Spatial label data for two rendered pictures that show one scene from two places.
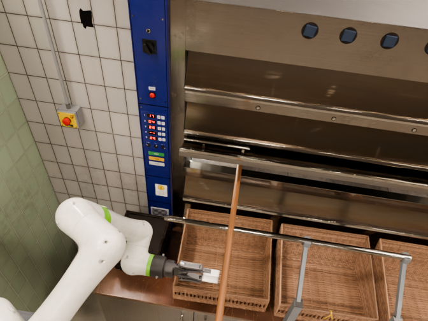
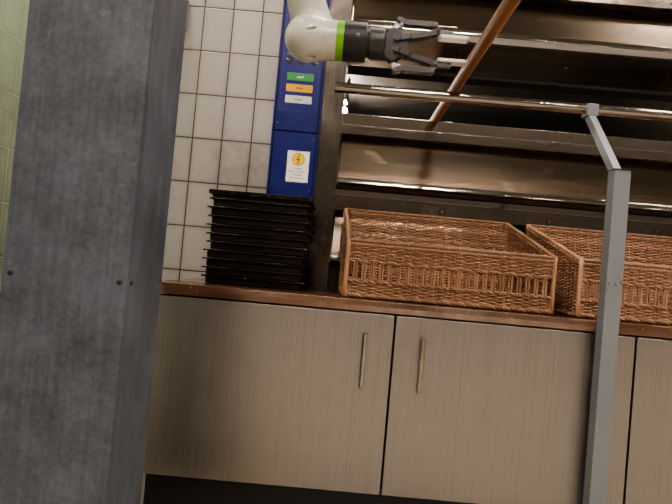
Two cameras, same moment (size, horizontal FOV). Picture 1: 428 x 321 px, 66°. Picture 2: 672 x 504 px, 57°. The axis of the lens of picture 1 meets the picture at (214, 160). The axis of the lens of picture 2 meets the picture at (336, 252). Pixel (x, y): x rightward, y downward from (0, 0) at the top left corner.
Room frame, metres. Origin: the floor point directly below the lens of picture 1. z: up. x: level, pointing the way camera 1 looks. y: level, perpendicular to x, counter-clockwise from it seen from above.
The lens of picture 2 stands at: (-0.74, 0.30, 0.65)
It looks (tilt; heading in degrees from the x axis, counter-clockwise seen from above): 1 degrees up; 356
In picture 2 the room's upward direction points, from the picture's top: 5 degrees clockwise
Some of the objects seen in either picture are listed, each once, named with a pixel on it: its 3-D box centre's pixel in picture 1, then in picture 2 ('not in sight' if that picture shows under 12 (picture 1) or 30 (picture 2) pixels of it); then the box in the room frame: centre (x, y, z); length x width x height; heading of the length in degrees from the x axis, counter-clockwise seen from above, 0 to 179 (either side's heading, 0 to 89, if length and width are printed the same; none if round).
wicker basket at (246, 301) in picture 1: (224, 257); (436, 254); (1.08, -0.12, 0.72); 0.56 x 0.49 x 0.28; 87
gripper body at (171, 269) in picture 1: (176, 269); (387, 45); (0.71, 0.12, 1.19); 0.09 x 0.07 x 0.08; 85
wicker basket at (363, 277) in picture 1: (323, 274); (639, 272); (1.03, -0.73, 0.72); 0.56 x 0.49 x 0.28; 87
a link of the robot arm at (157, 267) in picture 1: (159, 265); (356, 43); (0.72, 0.19, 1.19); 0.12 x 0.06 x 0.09; 175
